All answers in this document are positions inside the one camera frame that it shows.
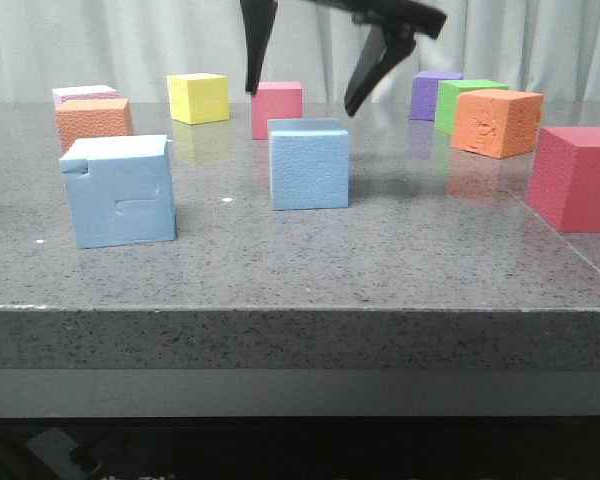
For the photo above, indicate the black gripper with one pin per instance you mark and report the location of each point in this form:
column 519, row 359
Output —
column 389, row 42

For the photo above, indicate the notched light blue foam cube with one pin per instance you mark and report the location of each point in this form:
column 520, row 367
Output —
column 119, row 190

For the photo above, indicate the small pink-red foam cube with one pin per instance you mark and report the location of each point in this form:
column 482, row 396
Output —
column 275, row 100

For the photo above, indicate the purple foam cube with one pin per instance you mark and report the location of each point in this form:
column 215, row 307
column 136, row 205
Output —
column 425, row 92

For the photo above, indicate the smooth light blue foam cube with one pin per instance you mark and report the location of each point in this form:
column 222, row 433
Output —
column 309, row 163

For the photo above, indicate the green foam cube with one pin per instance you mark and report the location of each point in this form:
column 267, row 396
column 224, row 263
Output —
column 447, row 99

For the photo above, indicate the yellow foam cube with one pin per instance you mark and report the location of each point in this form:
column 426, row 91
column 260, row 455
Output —
column 198, row 98

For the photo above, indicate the dented orange foam cube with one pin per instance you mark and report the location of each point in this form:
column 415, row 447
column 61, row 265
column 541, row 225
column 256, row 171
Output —
column 497, row 123

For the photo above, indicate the textured orange foam cube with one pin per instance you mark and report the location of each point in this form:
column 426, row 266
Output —
column 76, row 119

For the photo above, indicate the light pink foam cube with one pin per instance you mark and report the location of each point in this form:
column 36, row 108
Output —
column 63, row 94

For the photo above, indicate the grey curtain backdrop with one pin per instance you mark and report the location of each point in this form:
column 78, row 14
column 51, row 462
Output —
column 552, row 47

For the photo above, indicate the large red foam cube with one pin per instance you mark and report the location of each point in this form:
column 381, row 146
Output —
column 564, row 185

